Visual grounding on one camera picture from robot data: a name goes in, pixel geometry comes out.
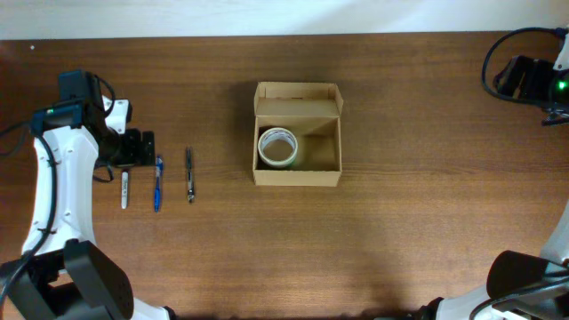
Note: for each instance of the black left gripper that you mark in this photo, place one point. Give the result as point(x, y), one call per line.
point(147, 148)

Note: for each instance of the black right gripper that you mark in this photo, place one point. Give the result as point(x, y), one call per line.
point(504, 77)

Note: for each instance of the black and white marker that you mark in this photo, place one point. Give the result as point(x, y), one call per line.
point(124, 189)

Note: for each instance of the white masking tape roll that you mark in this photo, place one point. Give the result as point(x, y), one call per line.
point(278, 147)

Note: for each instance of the green tape roll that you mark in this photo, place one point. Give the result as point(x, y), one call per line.
point(296, 162)

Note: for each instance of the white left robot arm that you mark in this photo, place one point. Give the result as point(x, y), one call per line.
point(61, 273)

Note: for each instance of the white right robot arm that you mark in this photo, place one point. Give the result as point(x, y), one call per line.
point(522, 286)

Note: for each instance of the blue pen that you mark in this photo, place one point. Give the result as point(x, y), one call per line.
point(159, 174)

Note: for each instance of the black pen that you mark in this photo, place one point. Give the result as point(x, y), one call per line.
point(191, 191)

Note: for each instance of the open cardboard box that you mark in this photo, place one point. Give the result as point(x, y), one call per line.
point(312, 112)

